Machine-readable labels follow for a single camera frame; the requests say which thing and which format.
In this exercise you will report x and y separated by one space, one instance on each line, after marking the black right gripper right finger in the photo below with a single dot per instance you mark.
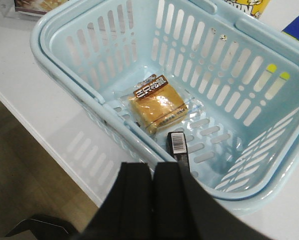
183 210

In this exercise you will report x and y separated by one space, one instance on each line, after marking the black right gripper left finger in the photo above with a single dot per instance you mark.
126 213

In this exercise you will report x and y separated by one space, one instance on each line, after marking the packaged yellow bread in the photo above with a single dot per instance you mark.
156 104

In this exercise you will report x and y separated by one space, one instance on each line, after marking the light blue plastic basket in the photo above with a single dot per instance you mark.
238 77

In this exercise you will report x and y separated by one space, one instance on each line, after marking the black barcode label tag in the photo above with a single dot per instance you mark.
176 146

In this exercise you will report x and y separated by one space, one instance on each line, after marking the yellow popcorn package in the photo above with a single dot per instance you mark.
253 8

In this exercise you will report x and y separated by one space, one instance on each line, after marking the brown snack box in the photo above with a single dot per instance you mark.
37 7

